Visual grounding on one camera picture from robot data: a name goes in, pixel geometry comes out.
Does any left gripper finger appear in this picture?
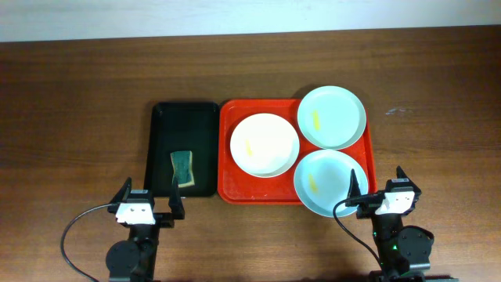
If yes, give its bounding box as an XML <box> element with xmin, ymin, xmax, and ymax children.
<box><xmin>110</xmin><ymin>177</ymin><xmax>132</xmax><ymax>204</ymax></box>
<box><xmin>168</xmin><ymin>177</ymin><xmax>185</xmax><ymax>219</ymax></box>

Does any light blue plate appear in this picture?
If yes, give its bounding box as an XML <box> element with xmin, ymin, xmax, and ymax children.
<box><xmin>294</xmin><ymin>150</ymin><xmax>369</xmax><ymax>218</ymax></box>

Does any green and yellow sponge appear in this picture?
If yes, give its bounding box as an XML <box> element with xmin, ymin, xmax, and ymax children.
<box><xmin>170</xmin><ymin>150</ymin><xmax>195</xmax><ymax>188</ymax></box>

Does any white plate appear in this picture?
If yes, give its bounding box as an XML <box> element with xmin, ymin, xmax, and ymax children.
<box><xmin>229</xmin><ymin>113</ymin><xmax>300</xmax><ymax>178</ymax></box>

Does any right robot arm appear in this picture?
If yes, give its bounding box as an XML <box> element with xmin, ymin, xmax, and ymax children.
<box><xmin>338</xmin><ymin>167</ymin><xmax>455</xmax><ymax>282</ymax></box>

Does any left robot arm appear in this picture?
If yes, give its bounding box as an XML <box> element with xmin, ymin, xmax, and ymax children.
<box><xmin>106</xmin><ymin>178</ymin><xmax>185</xmax><ymax>281</ymax></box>

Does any red plastic tray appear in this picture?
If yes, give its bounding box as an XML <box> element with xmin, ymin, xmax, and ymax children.
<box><xmin>218</xmin><ymin>99</ymin><xmax>377</xmax><ymax>205</ymax></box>

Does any black plastic tray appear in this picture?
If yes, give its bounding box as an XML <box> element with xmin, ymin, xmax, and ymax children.
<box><xmin>144</xmin><ymin>102</ymin><xmax>220</xmax><ymax>197</ymax></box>

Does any pale green plate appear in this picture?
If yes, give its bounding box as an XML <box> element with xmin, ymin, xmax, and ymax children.
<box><xmin>297</xmin><ymin>85</ymin><xmax>367</xmax><ymax>150</ymax></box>

